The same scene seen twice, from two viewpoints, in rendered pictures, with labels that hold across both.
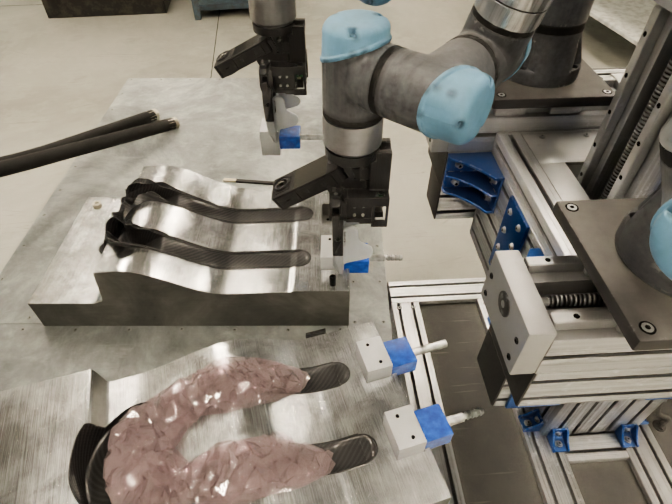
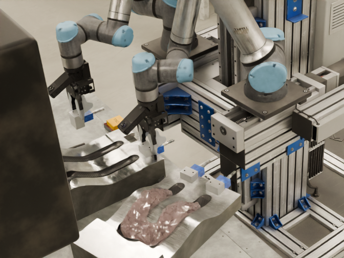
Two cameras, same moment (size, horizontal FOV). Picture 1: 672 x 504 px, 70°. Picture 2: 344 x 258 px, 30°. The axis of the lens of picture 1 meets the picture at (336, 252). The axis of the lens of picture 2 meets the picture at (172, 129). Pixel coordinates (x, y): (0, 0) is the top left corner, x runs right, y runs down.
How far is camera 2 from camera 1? 1.53 m
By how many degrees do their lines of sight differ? 25
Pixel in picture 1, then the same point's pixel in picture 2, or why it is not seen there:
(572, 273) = (238, 112)
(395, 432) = (213, 185)
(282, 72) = (83, 85)
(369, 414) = (200, 190)
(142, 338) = (85, 222)
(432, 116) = (181, 76)
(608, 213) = (238, 87)
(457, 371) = not seen: hidden behind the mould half
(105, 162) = not seen: outside the picture
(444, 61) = (176, 59)
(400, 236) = not seen: hidden behind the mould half
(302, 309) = (147, 177)
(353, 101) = (151, 81)
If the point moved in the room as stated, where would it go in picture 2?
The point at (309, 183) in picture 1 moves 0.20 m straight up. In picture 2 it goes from (136, 118) to (130, 65)
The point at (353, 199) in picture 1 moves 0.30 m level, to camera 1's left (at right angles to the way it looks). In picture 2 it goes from (155, 117) to (74, 151)
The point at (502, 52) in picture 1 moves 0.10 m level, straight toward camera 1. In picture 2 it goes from (186, 50) to (194, 64)
